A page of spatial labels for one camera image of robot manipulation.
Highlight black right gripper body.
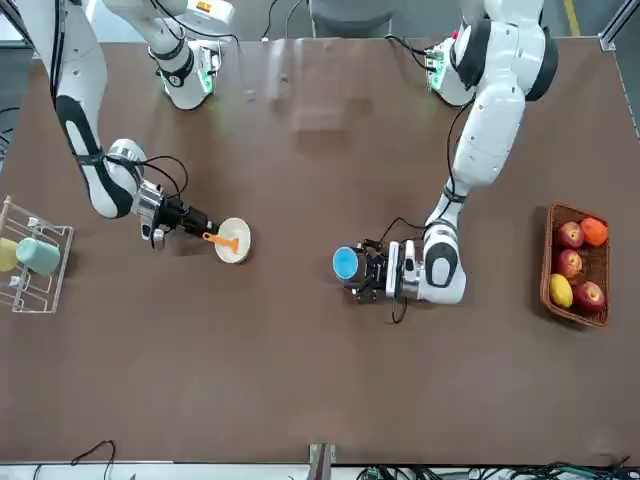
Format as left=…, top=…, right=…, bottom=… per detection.
left=158, top=197, right=194, bottom=235

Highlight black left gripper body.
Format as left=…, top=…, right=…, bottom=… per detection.
left=368, top=242, right=390, bottom=301

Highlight blue cup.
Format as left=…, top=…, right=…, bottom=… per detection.
left=332, top=245, right=362, bottom=282

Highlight orange brush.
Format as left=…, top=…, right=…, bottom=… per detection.
left=202, top=231, right=241, bottom=253

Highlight green cup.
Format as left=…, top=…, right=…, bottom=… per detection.
left=15, top=237, right=62, bottom=276

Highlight yellow cup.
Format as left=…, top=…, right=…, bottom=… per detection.
left=0, top=238, right=21, bottom=274

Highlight cream bowl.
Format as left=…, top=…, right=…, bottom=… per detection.
left=213, top=216, right=253, bottom=265

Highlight yellow lemon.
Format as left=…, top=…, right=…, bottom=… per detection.
left=548, top=273, right=574, bottom=309

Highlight red apple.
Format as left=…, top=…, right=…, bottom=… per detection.
left=572, top=280, right=607, bottom=315
left=557, top=221, right=586, bottom=250
left=555, top=248, right=584, bottom=280

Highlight orange fruit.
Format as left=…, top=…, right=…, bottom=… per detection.
left=579, top=216, right=610, bottom=248

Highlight brown wicker basket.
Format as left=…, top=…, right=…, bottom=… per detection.
left=539, top=201, right=612, bottom=329

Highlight grey office chair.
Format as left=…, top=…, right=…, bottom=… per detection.
left=309, top=0, right=394, bottom=39

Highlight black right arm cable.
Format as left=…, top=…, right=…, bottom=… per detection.
left=102, top=154, right=190, bottom=201

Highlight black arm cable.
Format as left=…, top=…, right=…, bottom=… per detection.
left=377, top=102, right=476, bottom=325
left=102, top=154, right=190, bottom=201

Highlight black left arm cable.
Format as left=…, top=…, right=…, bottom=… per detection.
left=377, top=102, right=476, bottom=325

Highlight white wire cup rack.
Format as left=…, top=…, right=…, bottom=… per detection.
left=0, top=194, right=75, bottom=315

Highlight aluminium frame post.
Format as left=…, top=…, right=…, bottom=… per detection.
left=308, top=442, right=336, bottom=480
left=597, top=0, right=640, bottom=52

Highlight black left base cable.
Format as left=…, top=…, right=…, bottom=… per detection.
left=383, top=33, right=434, bottom=69

